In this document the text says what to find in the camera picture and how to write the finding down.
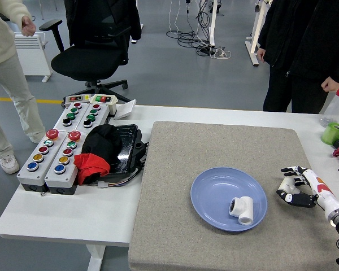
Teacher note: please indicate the robot right hand white shell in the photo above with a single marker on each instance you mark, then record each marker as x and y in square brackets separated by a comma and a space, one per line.
[317, 185]

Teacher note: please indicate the person's right hand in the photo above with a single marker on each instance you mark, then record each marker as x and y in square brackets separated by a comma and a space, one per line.
[261, 55]

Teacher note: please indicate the person's left hand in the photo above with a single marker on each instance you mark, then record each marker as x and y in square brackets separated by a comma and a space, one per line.
[332, 84]

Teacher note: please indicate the person's hand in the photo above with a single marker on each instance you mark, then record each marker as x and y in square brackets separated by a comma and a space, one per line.
[28, 26]

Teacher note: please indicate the large white tee pipe fitting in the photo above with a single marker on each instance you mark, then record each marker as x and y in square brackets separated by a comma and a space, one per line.
[244, 207]

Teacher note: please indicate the blue round plate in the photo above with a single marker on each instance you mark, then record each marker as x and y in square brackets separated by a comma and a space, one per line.
[212, 197]

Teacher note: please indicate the white desk leg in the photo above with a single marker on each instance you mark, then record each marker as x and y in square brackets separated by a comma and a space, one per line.
[213, 22]
[254, 36]

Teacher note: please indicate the clear bottle red cap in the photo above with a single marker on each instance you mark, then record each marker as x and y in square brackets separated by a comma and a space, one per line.
[337, 108]

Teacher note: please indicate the white panel heater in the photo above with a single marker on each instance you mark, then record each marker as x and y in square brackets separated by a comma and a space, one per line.
[34, 56]

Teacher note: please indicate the person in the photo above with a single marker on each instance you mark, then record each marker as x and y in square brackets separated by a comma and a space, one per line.
[5, 84]
[305, 42]

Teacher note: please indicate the green plastic cup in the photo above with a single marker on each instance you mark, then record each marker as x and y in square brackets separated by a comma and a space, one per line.
[329, 135]

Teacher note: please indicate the black jacket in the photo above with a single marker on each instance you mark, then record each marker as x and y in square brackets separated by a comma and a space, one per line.
[87, 17]

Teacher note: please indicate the black office chair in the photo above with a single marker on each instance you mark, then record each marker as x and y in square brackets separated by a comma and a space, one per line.
[82, 62]

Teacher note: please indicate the grey four-button control box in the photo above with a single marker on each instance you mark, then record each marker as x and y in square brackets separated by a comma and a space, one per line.
[70, 120]
[97, 115]

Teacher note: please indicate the black cloth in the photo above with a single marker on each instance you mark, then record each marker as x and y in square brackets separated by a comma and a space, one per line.
[101, 141]

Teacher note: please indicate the grey-brown mat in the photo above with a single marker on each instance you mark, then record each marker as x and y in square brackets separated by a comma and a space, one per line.
[172, 197]

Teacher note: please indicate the grey emergency-stop button box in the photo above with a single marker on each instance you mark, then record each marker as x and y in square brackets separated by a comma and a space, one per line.
[25, 175]
[53, 176]

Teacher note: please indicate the red cloth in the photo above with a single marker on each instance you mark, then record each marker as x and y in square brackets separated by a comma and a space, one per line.
[90, 163]

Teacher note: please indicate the black plastic tray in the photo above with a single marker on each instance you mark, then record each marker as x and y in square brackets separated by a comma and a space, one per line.
[128, 146]

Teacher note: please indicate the white table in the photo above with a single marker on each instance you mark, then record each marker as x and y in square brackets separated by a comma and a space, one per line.
[59, 214]

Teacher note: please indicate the white table leg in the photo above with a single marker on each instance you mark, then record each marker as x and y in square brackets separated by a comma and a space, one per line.
[96, 259]

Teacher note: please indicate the small grey rocker switch box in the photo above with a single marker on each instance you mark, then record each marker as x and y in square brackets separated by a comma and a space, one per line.
[74, 98]

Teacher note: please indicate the white green-red push switch box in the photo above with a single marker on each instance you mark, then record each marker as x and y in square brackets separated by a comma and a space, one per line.
[103, 99]

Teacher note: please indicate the white wall switch plate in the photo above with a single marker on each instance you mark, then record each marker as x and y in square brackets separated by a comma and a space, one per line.
[125, 110]

